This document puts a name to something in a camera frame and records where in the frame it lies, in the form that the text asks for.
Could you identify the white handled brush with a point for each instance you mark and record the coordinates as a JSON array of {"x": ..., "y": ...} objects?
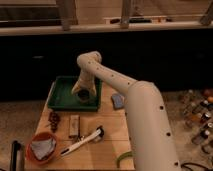
[{"x": 98, "y": 133}]

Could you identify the grey cloth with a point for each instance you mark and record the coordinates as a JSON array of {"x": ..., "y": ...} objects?
[{"x": 43, "y": 148}]

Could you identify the orange bowl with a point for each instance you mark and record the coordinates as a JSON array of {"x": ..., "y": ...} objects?
[{"x": 30, "y": 156}]

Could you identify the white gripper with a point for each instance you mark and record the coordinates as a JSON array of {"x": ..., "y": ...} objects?
[{"x": 85, "y": 81}]

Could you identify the dark red grape bunch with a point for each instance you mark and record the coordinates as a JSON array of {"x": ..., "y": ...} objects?
[{"x": 54, "y": 120}]

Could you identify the wooden block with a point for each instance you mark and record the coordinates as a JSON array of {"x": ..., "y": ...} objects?
[{"x": 74, "y": 126}]

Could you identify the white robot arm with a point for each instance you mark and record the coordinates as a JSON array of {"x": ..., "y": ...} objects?
[{"x": 150, "y": 134}]

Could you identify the blue sponge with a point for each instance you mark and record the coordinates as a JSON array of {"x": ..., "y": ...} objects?
[{"x": 117, "y": 101}]

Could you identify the green chili pepper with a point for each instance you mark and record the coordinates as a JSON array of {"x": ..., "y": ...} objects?
[{"x": 122, "y": 157}]

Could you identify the black chair frame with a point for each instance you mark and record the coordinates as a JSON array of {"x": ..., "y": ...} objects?
[{"x": 17, "y": 157}]

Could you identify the translucent green cup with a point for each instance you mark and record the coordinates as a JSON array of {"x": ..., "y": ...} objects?
[{"x": 83, "y": 96}]

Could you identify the green plastic tray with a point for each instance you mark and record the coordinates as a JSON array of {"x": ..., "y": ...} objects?
[{"x": 61, "y": 98}]

